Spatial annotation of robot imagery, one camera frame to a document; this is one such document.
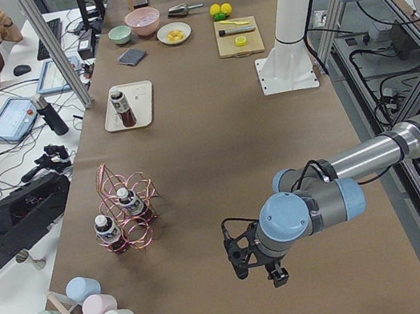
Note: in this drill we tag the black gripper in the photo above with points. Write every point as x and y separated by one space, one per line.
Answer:
272 265

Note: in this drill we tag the dark drink bottle on tray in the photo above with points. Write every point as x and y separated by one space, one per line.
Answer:
122 107

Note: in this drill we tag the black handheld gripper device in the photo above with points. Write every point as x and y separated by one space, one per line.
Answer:
55 158

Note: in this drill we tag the green lime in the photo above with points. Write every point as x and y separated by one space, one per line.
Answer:
220 16

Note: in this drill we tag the grey tube black cap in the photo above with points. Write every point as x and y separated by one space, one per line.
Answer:
239 30

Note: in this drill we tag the teach pendant near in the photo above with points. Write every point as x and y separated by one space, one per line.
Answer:
17 117

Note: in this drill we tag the teach pendant far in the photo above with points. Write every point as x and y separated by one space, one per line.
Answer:
51 80

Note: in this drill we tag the drink bottle in rack front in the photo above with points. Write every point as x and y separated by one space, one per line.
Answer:
109 234

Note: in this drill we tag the wooden cutting board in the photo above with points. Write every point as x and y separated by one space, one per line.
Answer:
226 45

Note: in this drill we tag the grey folded cloth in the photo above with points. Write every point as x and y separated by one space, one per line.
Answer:
131 57

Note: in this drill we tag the black power adapter box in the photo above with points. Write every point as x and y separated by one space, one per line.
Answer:
87 44

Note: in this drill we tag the yellow lemon right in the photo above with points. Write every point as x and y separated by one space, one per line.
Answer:
226 8

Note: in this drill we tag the drink bottle in rack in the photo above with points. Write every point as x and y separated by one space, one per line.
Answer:
133 205
109 234

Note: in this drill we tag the pink bowl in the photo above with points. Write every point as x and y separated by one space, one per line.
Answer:
143 21

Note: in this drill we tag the yellow plastic knife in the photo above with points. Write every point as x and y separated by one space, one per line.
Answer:
233 22

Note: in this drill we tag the black computer mouse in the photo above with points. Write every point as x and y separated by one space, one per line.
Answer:
21 70

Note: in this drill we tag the yellow lemon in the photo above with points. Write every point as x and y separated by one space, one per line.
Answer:
215 9
226 8

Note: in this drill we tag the cream plastic tray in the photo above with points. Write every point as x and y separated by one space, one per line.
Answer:
139 98

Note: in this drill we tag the white speckled plate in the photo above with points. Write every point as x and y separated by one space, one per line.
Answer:
163 31

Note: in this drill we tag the mint green bowl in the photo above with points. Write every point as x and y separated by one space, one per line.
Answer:
120 35

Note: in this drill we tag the pink cup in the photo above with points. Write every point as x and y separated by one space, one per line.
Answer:
99 304

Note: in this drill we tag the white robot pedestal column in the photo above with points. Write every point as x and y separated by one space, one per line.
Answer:
288 66

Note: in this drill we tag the copper wire bottle rack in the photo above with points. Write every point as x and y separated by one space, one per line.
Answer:
125 213

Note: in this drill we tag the black thermos bottle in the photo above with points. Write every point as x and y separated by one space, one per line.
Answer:
49 114

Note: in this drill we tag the black equipment case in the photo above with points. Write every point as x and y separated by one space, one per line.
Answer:
27 213

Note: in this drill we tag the metal scoop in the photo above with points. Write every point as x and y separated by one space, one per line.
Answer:
182 10

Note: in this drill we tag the teach pendant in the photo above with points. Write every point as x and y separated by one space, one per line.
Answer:
17 117
51 80

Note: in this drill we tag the half lemon slice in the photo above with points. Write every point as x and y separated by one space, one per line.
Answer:
241 41

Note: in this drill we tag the yellow lemon left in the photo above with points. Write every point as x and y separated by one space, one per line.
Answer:
215 9

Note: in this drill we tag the yellow glazed donut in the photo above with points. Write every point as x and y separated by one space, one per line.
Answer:
175 35

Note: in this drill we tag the drink bottle in rack rear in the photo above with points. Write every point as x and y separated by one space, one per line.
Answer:
133 205

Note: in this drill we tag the aluminium frame post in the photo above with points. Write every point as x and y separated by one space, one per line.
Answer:
40 27

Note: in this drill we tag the light blue cup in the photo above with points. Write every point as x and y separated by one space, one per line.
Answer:
79 288

